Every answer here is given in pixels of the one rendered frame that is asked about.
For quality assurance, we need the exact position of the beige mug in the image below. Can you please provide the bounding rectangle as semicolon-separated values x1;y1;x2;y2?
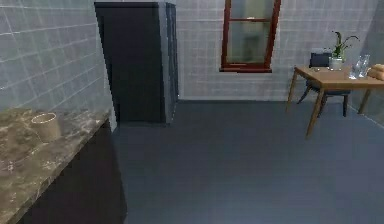
30;112;63;144

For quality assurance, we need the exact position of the black fridge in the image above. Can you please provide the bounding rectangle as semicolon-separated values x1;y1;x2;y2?
93;1;180;126

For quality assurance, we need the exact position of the red framed window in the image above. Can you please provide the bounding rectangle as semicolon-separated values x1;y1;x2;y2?
219;0;282;74

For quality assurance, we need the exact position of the dark blue chair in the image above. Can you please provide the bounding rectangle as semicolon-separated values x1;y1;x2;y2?
297;51;352;118

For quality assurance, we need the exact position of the wooden table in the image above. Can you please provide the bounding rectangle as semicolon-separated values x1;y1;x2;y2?
285;65;384;138

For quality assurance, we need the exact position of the marble top dark counter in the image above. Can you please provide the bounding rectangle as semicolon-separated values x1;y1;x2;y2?
0;107;128;224

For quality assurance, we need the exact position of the green plant in white pot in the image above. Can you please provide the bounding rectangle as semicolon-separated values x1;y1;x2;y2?
328;31;360;72

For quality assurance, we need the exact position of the clear glass vase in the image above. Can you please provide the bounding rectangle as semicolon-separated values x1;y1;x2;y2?
348;54;372;80

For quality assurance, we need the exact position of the tan bread loaf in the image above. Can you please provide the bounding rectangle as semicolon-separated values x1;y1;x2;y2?
367;63;384;82

